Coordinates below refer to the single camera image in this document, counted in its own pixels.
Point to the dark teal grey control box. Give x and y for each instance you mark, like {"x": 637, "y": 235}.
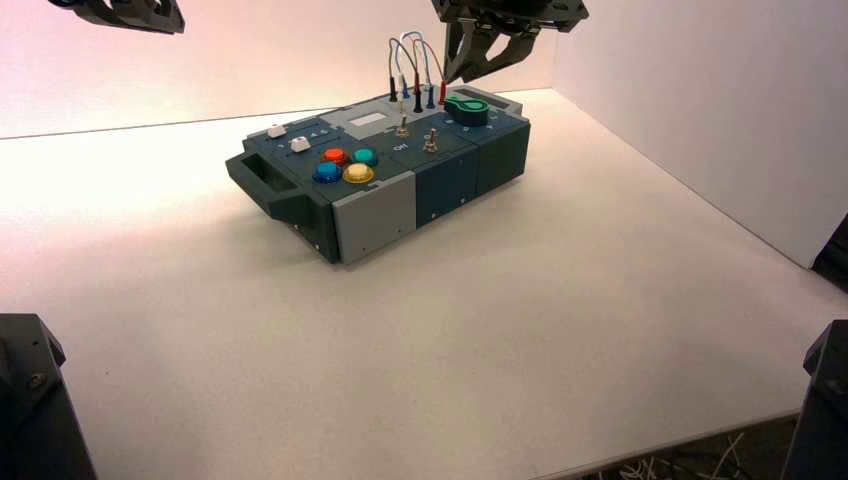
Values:
{"x": 378, "y": 199}

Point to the small grey display screen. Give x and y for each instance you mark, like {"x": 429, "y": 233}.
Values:
{"x": 368, "y": 120}

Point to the yellow round push button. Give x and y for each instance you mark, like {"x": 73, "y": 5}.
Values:
{"x": 358, "y": 173}

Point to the red round push button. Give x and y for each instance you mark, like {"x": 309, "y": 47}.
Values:
{"x": 336, "y": 156}

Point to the green round push button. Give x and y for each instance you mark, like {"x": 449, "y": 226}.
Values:
{"x": 364, "y": 157}

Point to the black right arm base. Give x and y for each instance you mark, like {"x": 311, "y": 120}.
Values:
{"x": 821, "y": 411}

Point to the dark object behind white board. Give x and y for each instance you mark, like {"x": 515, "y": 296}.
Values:
{"x": 836, "y": 258}

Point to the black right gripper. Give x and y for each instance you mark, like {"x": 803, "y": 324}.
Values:
{"x": 510, "y": 12}

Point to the metal toggle switch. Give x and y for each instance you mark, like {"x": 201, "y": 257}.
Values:
{"x": 430, "y": 140}
{"x": 402, "y": 126}

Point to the green rotary knob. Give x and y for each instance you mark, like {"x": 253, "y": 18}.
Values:
{"x": 468, "y": 111}

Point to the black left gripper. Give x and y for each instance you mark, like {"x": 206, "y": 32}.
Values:
{"x": 132, "y": 14}

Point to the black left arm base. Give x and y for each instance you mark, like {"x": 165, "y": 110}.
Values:
{"x": 33, "y": 411}

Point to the white slider knob blue triangle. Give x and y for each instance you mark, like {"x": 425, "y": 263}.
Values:
{"x": 300, "y": 144}
{"x": 276, "y": 131}

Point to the blue round push button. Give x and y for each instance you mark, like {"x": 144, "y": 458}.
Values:
{"x": 327, "y": 173}

